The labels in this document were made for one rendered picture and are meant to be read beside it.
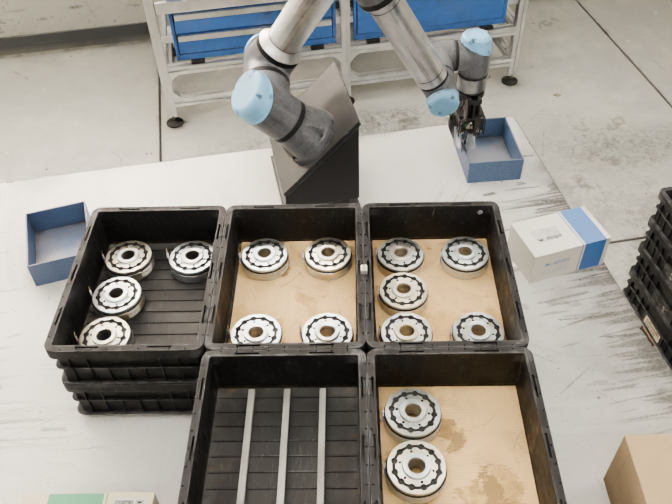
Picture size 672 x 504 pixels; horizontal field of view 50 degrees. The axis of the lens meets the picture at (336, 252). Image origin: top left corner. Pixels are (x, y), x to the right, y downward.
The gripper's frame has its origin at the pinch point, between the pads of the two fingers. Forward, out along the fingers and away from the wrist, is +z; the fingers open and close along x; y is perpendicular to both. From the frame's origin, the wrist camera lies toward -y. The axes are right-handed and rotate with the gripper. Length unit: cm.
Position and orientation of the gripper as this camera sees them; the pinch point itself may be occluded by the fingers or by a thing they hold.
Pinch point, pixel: (462, 146)
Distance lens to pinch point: 207.6
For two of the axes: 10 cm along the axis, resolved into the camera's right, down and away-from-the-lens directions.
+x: 10.0, -0.8, 0.4
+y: 0.8, 7.1, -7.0
